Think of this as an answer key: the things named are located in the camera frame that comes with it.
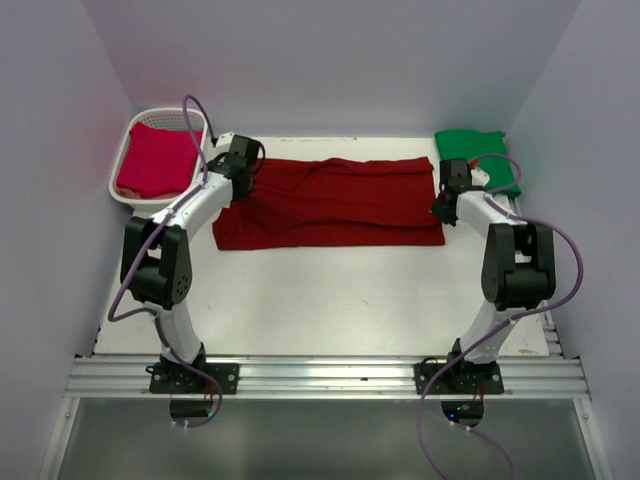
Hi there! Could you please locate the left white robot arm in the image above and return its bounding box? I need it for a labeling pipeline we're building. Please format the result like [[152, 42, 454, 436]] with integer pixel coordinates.
[[107, 134, 266, 369]]

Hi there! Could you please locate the dark red t shirt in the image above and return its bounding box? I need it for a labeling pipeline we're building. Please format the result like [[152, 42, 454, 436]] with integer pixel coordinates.
[[212, 157, 445, 251]]

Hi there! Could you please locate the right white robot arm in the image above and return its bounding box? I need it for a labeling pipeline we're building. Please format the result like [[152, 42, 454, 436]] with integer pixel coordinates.
[[431, 159, 556, 365]]

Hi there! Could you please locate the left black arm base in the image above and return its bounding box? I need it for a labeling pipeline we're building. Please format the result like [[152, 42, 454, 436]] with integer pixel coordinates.
[[145, 362, 240, 395]]

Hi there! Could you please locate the folded green t shirt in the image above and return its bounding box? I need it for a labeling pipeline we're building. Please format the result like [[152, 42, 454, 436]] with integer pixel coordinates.
[[434, 129, 521, 198]]

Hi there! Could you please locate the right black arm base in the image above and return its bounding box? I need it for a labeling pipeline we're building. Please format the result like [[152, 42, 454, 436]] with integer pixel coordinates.
[[413, 357, 505, 395]]

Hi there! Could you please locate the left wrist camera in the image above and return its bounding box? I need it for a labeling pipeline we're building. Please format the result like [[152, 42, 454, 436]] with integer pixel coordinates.
[[212, 132, 235, 149]]

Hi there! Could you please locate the folded pink t shirt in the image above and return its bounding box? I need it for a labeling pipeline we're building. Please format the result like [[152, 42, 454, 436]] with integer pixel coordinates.
[[116, 122, 198, 199]]

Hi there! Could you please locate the aluminium mounting rail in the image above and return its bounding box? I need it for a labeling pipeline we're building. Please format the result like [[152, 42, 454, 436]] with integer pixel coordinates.
[[64, 355, 590, 400]]

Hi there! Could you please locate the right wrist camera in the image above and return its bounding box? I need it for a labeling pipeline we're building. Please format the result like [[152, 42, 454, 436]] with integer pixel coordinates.
[[470, 168, 490, 187]]

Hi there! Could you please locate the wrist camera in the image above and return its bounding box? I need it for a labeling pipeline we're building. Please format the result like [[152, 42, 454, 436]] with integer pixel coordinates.
[[470, 168, 490, 187], [212, 132, 235, 149]]

